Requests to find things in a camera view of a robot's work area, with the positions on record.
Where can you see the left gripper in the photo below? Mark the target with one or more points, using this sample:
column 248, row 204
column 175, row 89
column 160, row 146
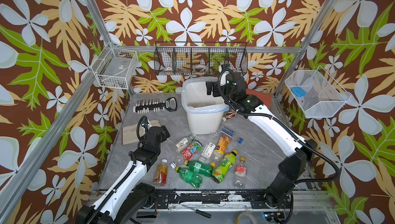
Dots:
column 166, row 133

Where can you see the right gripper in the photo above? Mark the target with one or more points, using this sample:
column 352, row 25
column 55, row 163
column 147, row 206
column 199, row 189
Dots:
column 211, row 86

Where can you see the red tea bottle white cap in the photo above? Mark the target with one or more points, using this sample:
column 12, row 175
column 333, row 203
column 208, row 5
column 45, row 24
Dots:
column 160, row 177

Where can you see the clear bottle green cap band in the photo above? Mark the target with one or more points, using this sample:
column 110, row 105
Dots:
column 185, row 142

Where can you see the lime green label bottle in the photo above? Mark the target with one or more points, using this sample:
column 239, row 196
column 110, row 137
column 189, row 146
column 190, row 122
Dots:
column 225, row 165

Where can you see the clear bottle red label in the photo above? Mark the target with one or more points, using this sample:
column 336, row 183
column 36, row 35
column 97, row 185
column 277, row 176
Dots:
column 240, row 174

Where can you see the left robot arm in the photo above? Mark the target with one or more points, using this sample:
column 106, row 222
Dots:
column 127, row 195

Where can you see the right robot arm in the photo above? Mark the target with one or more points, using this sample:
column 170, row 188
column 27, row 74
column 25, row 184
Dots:
column 298, row 151

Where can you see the clear bin liner bag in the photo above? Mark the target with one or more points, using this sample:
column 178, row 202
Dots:
column 195, row 100

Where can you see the white plastic trash bin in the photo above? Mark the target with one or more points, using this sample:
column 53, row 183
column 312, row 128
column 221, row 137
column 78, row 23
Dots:
column 202, row 124

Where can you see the brown label bottle by case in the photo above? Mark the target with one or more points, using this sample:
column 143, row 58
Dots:
column 228, row 115

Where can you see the tape roll in basket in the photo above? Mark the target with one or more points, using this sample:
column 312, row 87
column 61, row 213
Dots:
column 200, row 68

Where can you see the red plastic tool case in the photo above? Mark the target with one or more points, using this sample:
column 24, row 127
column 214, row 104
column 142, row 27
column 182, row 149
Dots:
column 264, row 97

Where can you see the red label colourful bottle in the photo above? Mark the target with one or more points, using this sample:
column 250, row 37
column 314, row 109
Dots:
column 189, row 151

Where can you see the green bottle yellow cap lower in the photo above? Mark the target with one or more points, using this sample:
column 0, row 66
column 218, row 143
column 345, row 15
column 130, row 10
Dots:
column 188, row 176

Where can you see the green bottle yellow cap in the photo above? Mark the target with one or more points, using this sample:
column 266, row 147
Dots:
column 200, row 168
column 188, row 176

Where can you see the crushed blue label water bottle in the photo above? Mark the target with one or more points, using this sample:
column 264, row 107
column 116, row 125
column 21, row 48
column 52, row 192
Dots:
column 230, row 133

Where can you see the small white label bottle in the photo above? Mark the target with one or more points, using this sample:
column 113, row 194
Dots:
column 207, row 153

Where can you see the green bottle yellow cap upper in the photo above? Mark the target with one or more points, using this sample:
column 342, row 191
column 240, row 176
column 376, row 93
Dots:
column 200, row 168

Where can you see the orange juice label bottle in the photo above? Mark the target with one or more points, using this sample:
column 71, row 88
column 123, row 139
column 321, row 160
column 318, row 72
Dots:
column 220, row 149

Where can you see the blue object in basket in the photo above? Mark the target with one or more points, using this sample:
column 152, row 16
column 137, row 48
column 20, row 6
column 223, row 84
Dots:
column 298, row 91

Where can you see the tape roll bottom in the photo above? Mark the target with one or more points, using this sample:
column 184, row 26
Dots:
column 246, row 217

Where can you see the black socket holder rail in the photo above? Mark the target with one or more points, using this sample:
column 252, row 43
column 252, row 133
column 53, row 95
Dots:
column 154, row 105

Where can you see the black wire wall basket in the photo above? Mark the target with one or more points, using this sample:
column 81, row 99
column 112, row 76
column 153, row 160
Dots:
column 178, row 58

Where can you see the black handled screwdriver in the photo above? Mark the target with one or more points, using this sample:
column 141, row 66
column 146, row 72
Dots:
column 199, row 212

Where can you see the white wire basket right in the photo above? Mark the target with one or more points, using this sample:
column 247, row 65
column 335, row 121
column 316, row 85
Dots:
column 324, row 98

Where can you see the white wire basket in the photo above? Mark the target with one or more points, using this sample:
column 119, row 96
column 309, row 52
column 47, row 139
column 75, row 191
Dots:
column 324, row 98
column 114, row 67

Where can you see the white wire basket left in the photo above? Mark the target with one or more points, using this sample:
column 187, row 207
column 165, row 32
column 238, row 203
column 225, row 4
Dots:
column 114, row 67

